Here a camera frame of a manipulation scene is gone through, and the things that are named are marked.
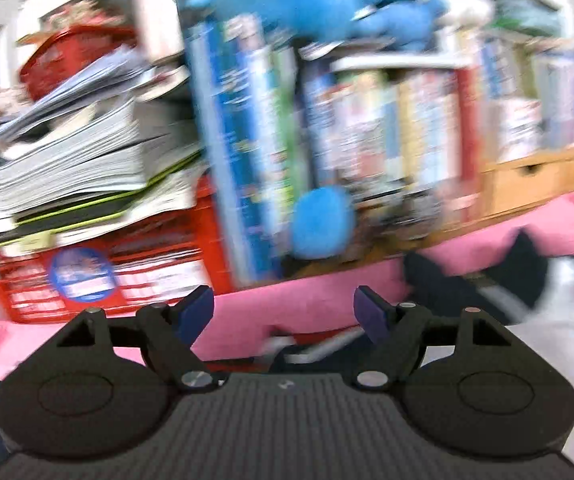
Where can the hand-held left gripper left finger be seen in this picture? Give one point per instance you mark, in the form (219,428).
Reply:
(198,312)

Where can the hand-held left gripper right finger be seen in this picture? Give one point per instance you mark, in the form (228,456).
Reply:
(368,312)

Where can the navy blue garment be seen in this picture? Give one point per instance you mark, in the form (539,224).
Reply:
(437,285)

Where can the white garment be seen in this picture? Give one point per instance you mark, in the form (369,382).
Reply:
(567,320)

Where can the red plastic crate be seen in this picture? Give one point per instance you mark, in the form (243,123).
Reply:
(167,245)

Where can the pink blanket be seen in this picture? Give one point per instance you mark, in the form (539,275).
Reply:
(292,305)

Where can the blue plush ball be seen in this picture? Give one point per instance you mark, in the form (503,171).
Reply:
(322,225)

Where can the row of children's books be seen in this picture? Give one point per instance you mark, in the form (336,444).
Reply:
(367,125)

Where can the stack of magazines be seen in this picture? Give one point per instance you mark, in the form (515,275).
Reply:
(67,160)

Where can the wooden drawer box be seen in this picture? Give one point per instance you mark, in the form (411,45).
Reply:
(532,185)

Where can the red basket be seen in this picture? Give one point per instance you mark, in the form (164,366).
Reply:
(67,55)

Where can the small doll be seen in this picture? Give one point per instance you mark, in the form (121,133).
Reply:
(79,12)

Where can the teal plastic bag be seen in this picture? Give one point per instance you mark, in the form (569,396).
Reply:
(527,15)

